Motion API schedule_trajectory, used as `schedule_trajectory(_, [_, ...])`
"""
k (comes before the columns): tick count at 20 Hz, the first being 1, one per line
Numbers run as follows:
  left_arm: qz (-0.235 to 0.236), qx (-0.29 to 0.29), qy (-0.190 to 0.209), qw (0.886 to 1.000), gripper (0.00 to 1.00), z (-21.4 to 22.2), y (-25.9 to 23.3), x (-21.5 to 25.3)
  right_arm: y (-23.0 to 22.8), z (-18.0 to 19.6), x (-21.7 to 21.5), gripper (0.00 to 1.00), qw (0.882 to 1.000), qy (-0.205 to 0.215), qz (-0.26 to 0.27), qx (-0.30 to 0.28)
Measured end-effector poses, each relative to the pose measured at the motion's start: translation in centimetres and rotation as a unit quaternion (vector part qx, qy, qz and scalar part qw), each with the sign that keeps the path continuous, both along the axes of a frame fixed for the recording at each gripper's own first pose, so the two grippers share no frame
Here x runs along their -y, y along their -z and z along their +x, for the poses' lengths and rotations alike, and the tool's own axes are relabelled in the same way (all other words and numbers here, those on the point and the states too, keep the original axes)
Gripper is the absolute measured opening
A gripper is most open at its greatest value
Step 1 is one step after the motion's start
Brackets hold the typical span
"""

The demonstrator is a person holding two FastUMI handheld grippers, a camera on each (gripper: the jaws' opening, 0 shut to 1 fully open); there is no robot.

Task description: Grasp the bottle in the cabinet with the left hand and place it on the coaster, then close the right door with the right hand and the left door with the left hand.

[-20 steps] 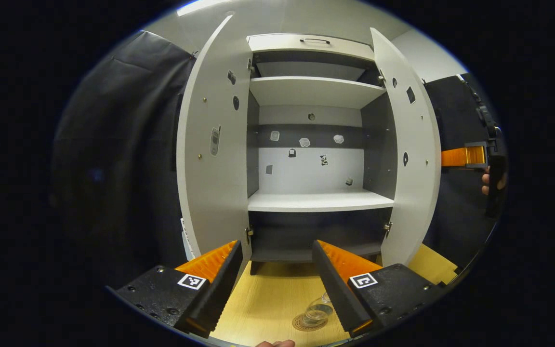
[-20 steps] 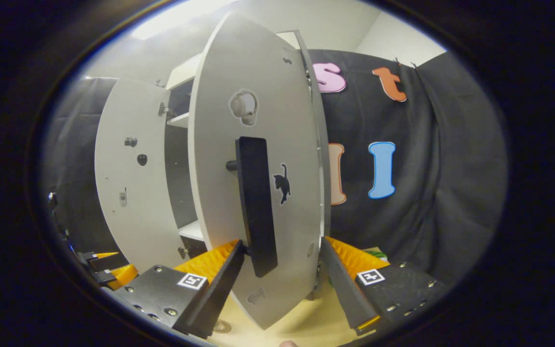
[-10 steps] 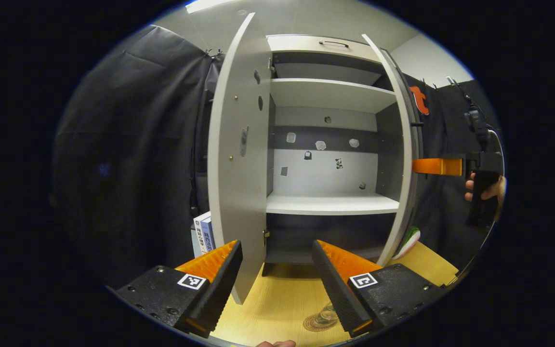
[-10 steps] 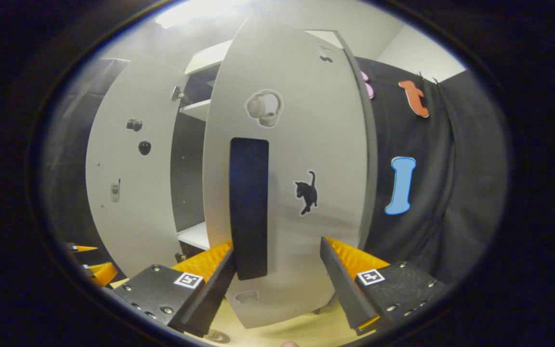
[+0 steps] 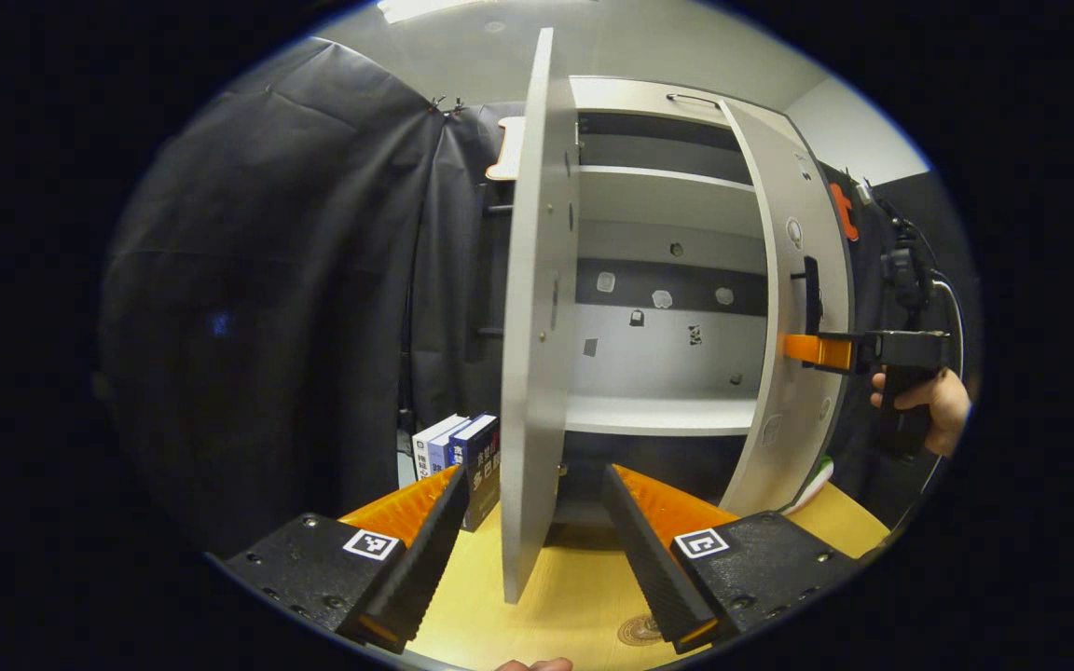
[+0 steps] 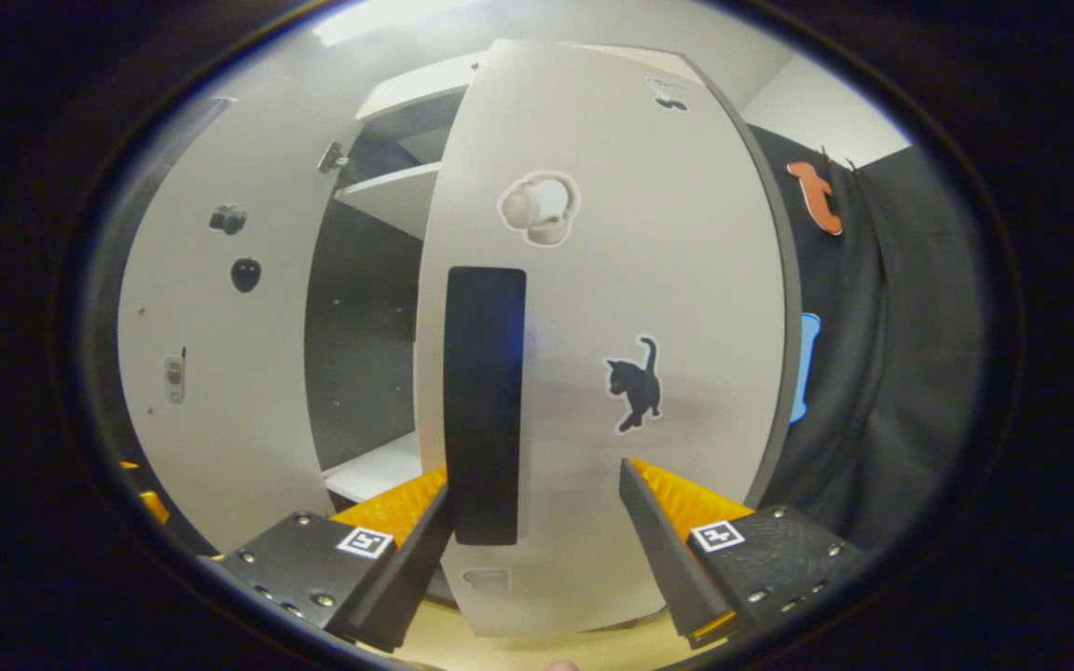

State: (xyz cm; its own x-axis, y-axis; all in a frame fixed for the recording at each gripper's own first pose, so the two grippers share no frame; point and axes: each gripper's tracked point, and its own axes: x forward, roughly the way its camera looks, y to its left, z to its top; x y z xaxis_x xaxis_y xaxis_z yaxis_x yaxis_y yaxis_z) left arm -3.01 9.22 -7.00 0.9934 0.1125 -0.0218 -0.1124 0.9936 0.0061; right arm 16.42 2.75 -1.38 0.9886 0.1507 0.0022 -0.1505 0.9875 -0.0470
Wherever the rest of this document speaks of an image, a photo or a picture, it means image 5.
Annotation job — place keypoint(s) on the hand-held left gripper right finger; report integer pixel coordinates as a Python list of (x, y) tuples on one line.
[(654, 568)]

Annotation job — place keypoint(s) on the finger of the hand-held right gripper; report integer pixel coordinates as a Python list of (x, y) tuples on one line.
[(821, 351)]

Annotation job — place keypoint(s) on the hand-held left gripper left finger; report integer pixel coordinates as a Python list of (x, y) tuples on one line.
[(420, 573)]

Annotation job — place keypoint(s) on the white cabinet door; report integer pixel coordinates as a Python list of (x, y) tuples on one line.
[(528, 373), (779, 419)]

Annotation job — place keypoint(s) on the white grey cabinet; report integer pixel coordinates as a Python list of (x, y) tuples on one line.
[(658, 363)]

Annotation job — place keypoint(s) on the white cabinet shelf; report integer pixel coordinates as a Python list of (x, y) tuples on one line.
[(658, 196)]

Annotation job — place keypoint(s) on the white cabinet drawer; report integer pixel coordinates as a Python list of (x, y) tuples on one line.
[(630, 93)]

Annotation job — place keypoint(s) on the dark blue book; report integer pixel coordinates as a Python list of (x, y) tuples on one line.
[(481, 475)]

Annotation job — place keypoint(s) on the watermelon slice toy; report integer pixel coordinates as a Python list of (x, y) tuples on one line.
[(812, 480)]

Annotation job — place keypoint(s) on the black backdrop cloth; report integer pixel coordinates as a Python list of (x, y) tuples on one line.
[(267, 280)]

